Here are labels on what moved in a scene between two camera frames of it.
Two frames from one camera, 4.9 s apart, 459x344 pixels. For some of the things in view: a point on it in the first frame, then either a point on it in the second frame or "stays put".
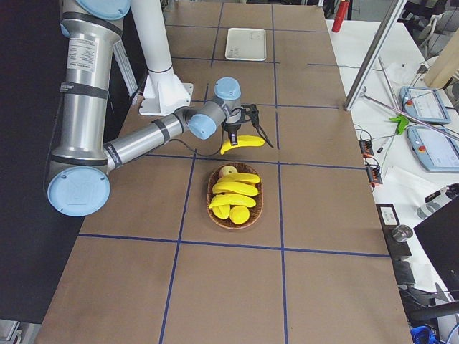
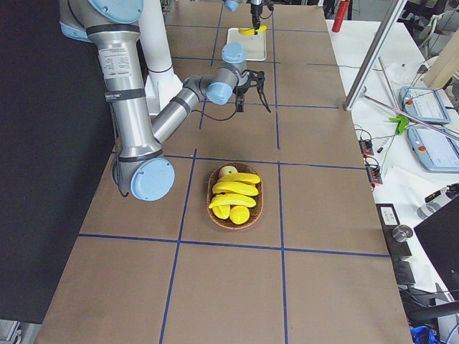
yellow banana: x=232 y=200 stays put
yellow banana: x=239 y=177 stays put
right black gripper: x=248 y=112 → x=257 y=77
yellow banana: x=242 y=141 → x=249 y=31
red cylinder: x=341 y=15 stays put
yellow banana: x=236 y=188 stays put
